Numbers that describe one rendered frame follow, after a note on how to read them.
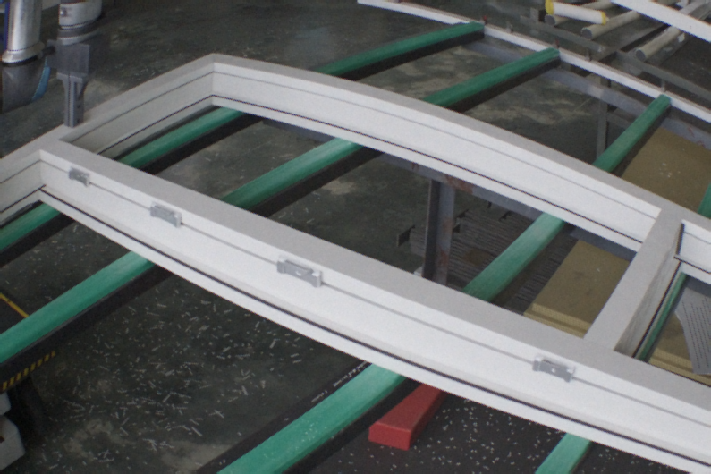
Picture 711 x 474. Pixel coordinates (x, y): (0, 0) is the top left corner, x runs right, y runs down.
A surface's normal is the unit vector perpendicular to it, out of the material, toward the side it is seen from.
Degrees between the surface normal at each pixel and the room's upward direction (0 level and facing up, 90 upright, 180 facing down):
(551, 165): 90
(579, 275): 0
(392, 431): 90
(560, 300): 0
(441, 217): 90
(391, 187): 0
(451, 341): 90
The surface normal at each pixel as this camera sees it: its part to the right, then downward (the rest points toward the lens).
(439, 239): -0.58, 0.38
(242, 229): 0.04, -0.87
